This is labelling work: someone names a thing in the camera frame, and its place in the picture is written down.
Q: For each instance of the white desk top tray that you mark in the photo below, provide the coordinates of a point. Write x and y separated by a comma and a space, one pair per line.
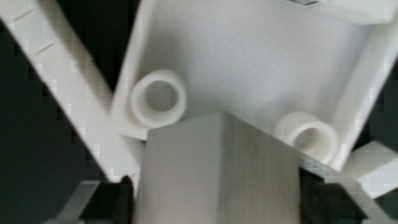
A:
270, 58

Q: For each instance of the white leg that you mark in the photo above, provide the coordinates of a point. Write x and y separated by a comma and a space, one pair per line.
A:
364, 12
225, 173
373, 168

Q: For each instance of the white front guide rail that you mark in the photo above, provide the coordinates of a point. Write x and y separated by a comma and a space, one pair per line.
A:
63, 63

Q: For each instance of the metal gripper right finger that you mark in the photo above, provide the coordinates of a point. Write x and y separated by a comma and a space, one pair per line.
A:
335, 202

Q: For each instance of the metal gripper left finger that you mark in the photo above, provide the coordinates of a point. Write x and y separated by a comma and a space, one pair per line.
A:
101, 204

